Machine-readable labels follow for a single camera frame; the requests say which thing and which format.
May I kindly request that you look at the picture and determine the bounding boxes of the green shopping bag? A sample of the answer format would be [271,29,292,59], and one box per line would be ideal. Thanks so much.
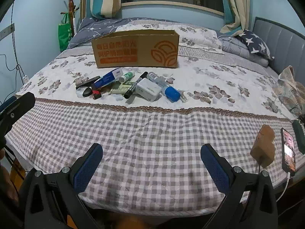
[58,13,72,52]

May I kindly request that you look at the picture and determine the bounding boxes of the wooden coat rack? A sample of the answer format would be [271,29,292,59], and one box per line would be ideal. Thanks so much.
[61,0,78,37]

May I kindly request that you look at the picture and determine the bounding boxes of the navy star pillow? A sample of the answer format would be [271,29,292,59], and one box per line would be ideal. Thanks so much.
[235,29,274,60]

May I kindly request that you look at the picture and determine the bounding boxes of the white power adapter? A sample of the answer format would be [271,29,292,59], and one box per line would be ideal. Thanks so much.
[135,78,162,102]

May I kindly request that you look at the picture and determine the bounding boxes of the blue white toothpaste tube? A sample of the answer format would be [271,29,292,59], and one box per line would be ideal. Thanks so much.
[93,68,124,88]

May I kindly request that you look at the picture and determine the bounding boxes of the grey padded headboard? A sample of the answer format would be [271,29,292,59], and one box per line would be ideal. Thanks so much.
[252,17,305,80]

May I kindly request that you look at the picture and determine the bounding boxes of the black wall cable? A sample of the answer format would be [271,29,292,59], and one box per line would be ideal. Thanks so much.
[0,1,26,78]

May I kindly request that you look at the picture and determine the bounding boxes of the black case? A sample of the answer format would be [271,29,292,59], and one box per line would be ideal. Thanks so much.
[75,76,101,89]

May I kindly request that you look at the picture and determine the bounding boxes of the floral checkered bedspread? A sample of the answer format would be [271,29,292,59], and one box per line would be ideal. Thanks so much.
[5,18,305,216]

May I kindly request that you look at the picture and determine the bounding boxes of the smartphone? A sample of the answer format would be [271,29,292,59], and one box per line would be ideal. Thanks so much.
[280,127,296,173]

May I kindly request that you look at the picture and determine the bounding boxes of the brown cardboard box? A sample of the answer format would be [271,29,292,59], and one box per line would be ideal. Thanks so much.
[91,30,180,69]

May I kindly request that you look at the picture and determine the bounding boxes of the dark green case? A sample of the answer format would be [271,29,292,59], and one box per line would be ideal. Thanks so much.
[292,120,305,154]

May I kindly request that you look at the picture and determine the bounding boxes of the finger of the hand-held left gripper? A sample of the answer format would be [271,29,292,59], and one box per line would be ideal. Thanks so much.
[0,92,36,139]

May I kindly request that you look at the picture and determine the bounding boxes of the white charging cable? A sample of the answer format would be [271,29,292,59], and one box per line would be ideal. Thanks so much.
[256,162,292,202]

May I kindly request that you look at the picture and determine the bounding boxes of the black marker pen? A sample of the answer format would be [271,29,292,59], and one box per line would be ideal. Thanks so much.
[124,72,148,99]

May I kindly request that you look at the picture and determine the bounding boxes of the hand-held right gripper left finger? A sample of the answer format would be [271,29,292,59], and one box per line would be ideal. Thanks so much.
[24,143,103,229]

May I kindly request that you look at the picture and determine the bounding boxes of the grey starry duvet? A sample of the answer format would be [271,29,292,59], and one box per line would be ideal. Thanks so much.
[68,17,134,49]

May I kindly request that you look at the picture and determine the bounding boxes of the clear bottle with blue cap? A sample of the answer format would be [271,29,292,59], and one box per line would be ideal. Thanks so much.
[152,76,180,103]

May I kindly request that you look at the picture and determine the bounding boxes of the green white small bottle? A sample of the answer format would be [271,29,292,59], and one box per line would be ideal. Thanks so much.
[119,71,136,83]

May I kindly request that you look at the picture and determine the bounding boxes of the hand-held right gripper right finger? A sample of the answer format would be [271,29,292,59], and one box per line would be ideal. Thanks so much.
[200,144,279,229]

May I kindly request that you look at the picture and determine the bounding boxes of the crumpled beige cloth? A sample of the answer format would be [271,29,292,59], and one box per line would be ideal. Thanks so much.
[272,65,305,120]

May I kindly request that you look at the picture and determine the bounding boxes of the grey folded quilt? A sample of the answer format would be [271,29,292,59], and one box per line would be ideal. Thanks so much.
[217,35,270,67]

